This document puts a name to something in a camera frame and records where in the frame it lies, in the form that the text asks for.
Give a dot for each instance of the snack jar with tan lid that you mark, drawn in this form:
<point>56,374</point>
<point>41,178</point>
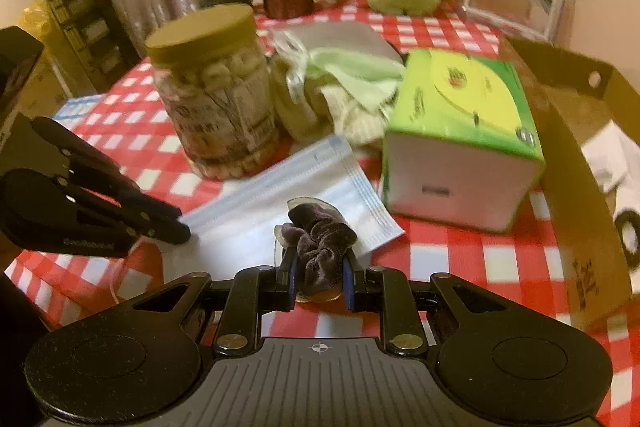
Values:
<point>215,97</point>

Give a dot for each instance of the red checked tablecloth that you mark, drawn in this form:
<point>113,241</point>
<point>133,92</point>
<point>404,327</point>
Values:
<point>475,267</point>

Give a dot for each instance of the white towel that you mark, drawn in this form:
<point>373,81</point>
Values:
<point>350,119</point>

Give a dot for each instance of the blue face mask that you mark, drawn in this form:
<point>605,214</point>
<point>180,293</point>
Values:
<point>300,177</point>

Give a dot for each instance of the green tissue box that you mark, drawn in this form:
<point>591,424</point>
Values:
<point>450,132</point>

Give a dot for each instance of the cardboard box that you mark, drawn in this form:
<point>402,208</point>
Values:
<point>575,187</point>

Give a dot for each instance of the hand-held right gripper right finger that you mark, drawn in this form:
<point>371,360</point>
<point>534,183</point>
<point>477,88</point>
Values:
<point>349,284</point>

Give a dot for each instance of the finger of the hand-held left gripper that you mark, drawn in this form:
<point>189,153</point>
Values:
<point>100,167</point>
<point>165,229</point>

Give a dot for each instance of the light blue packet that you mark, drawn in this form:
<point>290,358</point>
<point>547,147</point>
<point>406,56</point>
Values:
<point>77,107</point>

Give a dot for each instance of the purple velvet scrunchie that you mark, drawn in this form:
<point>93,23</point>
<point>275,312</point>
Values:
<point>320,242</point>

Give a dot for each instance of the white cloth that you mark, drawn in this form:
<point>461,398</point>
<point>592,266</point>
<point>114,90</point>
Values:
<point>610,152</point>

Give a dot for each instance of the black box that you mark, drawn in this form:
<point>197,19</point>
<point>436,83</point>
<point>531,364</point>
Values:
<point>17,52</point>

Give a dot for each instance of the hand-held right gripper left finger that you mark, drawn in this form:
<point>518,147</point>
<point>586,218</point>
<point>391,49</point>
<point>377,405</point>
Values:
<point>290,279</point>

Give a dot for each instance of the grey cloth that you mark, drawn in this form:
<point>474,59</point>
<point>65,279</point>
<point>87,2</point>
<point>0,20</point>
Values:
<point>340,37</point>

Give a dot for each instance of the black metal rack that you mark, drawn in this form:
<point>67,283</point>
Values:
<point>80,17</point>

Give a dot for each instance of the light green cloth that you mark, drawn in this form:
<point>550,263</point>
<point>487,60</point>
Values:
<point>350,67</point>

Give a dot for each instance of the yellow plastic bag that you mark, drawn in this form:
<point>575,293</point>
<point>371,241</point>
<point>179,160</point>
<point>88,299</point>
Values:
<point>37,19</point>

